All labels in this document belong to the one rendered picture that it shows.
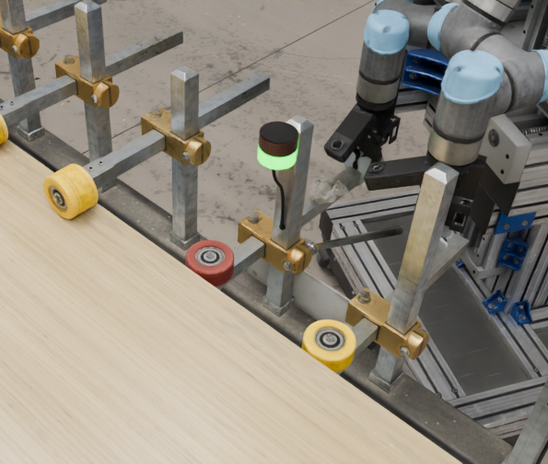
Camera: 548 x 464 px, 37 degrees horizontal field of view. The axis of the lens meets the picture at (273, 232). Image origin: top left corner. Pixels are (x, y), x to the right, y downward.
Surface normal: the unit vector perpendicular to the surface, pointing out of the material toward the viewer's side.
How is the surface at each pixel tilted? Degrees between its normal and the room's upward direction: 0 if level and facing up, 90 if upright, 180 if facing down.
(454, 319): 0
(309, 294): 90
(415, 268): 90
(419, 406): 0
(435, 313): 0
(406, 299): 90
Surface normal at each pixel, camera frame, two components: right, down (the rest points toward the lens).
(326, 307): -0.65, 0.48
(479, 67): 0.07, -0.73
